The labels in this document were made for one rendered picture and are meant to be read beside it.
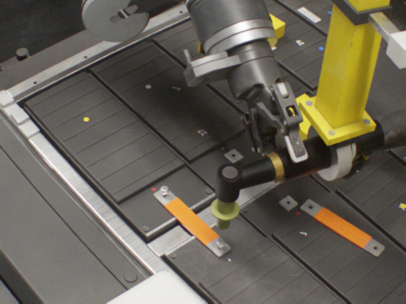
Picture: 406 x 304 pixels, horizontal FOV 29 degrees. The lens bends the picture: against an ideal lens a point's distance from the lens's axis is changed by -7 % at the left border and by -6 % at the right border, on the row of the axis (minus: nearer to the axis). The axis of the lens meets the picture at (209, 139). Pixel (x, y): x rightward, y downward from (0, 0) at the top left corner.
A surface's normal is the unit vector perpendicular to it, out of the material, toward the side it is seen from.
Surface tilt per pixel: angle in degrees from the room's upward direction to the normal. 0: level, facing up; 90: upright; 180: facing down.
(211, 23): 64
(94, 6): 86
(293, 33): 0
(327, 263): 0
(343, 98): 90
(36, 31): 90
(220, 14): 46
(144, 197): 0
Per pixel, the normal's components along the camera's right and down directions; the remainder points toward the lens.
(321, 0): 0.07, -0.70
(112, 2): 0.01, 0.62
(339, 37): -0.90, 0.26
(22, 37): 0.52, 0.63
